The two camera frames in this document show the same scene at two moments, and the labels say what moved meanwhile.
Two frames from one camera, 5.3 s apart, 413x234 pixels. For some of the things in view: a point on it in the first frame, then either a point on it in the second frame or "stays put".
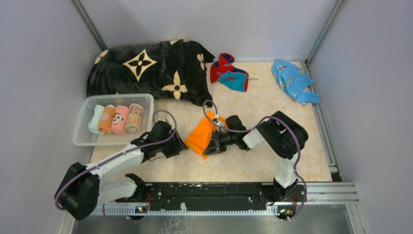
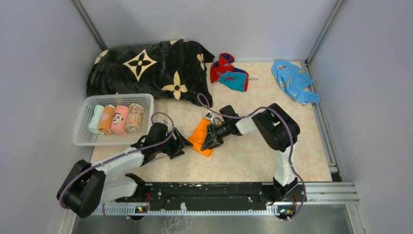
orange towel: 198,139 stays put
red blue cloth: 223,72 stays put
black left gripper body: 171,146 stays put
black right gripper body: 222,140 → 217,133
